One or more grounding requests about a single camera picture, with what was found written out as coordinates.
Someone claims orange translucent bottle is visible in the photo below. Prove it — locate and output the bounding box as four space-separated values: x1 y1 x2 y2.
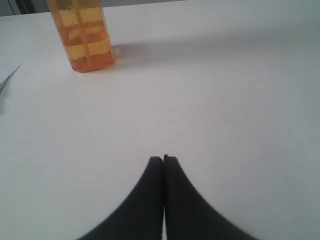
47 0 115 73

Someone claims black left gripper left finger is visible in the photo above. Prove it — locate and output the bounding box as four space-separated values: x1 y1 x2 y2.
80 156 164 240

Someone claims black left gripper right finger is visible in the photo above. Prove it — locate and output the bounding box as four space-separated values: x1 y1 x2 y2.
163 155 254 240

